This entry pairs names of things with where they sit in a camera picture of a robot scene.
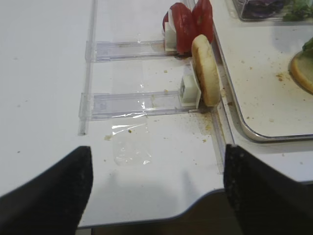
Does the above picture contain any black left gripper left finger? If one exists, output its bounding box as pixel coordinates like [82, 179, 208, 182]
[0, 146, 93, 235]

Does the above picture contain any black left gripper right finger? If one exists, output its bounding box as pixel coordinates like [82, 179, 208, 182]
[224, 144, 313, 235]

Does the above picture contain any green lettuce leaf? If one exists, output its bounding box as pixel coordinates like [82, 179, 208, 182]
[302, 38, 313, 57]

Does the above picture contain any clear bread feeder track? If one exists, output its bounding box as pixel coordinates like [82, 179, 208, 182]
[79, 91, 201, 121]

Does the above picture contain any white pusher block bread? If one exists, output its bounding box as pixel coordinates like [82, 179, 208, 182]
[179, 61, 201, 109]

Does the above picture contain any upright white bread slice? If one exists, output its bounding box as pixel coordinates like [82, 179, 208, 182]
[191, 34, 221, 107]

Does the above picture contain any clear tomato feeder track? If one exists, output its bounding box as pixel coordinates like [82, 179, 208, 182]
[85, 40, 179, 63]

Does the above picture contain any clear plastic lettuce box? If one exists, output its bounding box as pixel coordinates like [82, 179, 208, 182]
[233, 0, 313, 22]

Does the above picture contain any white pusher block tomato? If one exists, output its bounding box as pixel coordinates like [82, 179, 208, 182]
[164, 9, 177, 51]

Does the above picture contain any rear tomato slice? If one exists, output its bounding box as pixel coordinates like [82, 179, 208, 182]
[192, 0, 214, 43]

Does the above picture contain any tomato slice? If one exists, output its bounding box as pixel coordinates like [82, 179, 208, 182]
[162, 2, 198, 54]
[192, 0, 214, 43]

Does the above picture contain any green lettuce in box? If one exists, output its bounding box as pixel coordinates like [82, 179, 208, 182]
[283, 0, 313, 22]

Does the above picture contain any front tomato slice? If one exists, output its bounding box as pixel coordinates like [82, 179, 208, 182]
[162, 2, 198, 54]

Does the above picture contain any bun bottom on tray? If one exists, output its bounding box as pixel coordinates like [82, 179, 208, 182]
[290, 51, 313, 94]

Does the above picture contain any metal baking tray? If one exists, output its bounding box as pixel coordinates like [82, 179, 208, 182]
[212, 0, 313, 141]

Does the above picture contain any purple cabbage leaf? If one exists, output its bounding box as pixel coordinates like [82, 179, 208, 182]
[242, 0, 286, 19]

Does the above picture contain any clear rail left of tray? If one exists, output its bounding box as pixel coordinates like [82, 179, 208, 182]
[183, 0, 236, 175]

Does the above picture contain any clear rail far left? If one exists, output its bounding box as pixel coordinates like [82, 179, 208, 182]
[78, 0, 98, 136]

